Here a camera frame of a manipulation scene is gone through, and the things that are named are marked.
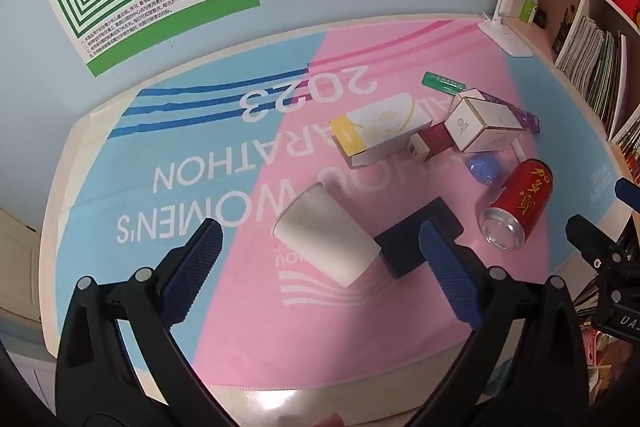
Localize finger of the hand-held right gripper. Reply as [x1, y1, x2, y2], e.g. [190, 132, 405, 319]
[614, 177, 640, 208]
[566, 214, 626, 269]

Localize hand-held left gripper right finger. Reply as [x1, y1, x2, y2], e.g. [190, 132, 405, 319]
[412, 218, 591, 427]

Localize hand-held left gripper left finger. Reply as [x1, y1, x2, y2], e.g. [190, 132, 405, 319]
[55, 218, 236, 427]

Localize navy box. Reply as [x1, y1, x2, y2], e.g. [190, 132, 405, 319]
[374, 197, 465, 280]

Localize red drink can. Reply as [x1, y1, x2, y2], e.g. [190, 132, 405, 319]
[479, 158, 554, 250]

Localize white paper cup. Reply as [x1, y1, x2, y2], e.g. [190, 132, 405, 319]
[272, 182, 382, 289]

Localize dark red small box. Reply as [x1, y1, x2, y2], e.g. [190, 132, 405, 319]
[407, 122, 453, 164]

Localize white square box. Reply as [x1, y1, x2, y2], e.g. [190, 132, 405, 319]
[444, 89, 523, 154]

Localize white and yellow box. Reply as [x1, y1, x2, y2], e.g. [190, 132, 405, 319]
[329, 92, 433, 170]

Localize row of colourful books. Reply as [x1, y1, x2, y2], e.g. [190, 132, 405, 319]
[607, 107, 640, 188]

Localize stack of colourful books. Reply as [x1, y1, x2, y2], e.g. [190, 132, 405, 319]
[572, 274, 618, 370]

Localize pink and blue printed mat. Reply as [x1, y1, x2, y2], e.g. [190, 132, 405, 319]
[60, 17, 620, 392]

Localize row of thin books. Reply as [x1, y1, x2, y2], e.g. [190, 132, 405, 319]
[555, 14, 628, 138]

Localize cream panelled door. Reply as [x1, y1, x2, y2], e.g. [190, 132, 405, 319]
[0, 207, 46, 323]

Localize red toy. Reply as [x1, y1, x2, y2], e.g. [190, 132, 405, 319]
[607, 0, 640, 25]

